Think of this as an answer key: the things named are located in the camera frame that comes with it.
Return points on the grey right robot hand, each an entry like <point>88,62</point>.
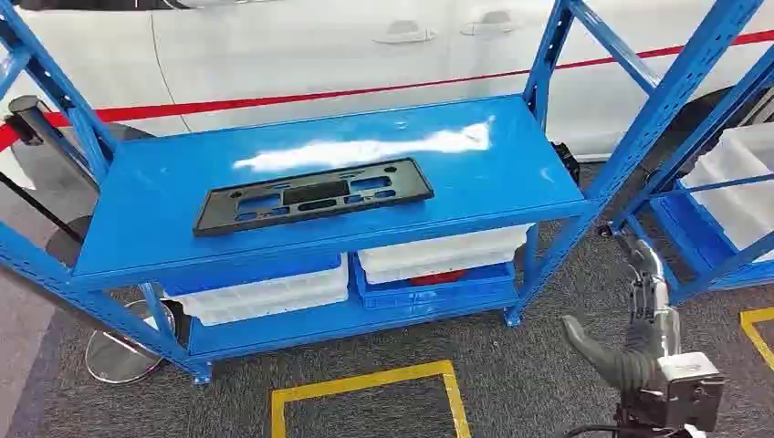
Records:
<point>617,366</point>

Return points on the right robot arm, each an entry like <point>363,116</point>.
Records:
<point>653,428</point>

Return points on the blue steel shelf rack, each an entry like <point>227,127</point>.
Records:
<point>181,199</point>
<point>683,233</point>

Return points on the red item in bin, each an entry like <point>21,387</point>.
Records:
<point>438,278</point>

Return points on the white plastic bin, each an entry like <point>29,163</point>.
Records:
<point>745,199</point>
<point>260,300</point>
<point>435,257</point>

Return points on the black plastic perforated plate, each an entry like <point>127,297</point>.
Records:
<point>217,219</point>

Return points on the white car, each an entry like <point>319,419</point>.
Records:
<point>302,54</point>

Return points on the stanchion with chrome base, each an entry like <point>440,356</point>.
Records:
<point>127,356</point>

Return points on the stanchion with black pole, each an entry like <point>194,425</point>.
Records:
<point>42,208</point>

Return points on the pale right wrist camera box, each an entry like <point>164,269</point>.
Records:
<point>689,387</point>

